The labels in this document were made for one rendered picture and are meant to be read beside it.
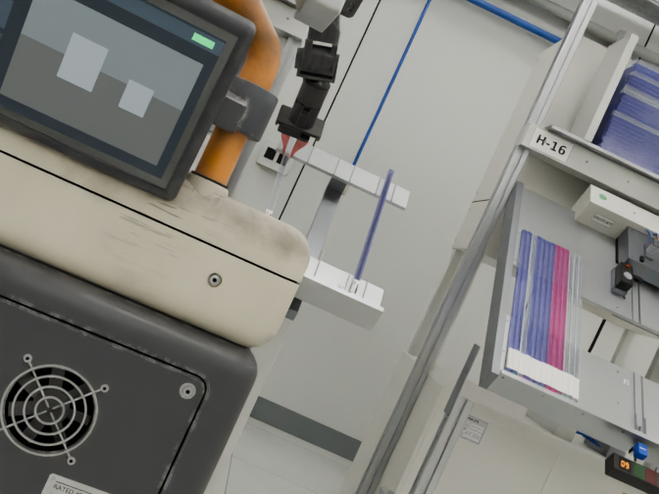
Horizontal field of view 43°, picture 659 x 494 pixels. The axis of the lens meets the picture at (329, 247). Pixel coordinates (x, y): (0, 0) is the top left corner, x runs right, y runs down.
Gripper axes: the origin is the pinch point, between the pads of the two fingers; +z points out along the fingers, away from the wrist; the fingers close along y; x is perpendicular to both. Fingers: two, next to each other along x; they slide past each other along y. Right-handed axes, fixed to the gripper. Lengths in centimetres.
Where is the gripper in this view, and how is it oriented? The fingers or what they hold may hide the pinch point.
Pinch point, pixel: (287, 152)
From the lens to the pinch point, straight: 187.0
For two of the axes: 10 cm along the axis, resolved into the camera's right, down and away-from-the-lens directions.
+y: -9.3, -3.5, -1.3
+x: -1.4, 6.5, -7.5
